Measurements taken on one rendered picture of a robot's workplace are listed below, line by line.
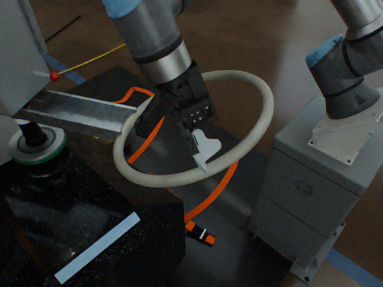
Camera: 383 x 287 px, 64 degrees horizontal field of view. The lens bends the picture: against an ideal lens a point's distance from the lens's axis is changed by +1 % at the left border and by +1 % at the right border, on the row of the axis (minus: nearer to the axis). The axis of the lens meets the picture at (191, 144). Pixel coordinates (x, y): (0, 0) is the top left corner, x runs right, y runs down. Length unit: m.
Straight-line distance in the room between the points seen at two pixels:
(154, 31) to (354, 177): 1.01
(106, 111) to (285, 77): 2.39
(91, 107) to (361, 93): 0.96
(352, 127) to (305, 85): 1.99
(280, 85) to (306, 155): 1.86
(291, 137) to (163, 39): 0.96
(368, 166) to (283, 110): 1.56
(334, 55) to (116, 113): 0.79
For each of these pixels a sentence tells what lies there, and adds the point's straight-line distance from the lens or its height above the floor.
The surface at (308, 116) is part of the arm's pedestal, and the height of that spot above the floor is 0.85.
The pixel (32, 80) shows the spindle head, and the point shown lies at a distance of 1.16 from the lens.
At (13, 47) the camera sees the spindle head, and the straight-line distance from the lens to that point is 1.10.
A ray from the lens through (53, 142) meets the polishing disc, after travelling 1.36.
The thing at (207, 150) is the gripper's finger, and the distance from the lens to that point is 0.58.
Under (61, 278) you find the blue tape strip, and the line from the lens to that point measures 1.12.
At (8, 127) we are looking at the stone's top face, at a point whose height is 0.82.
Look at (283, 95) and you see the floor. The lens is 3.00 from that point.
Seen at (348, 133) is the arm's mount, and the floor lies 0.99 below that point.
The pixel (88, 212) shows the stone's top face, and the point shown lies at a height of 0.82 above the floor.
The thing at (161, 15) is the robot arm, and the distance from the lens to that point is 0.49.
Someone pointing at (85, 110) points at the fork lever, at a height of 1.08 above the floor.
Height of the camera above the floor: 1.79
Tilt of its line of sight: 48 degrees down
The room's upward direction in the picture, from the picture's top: straight up
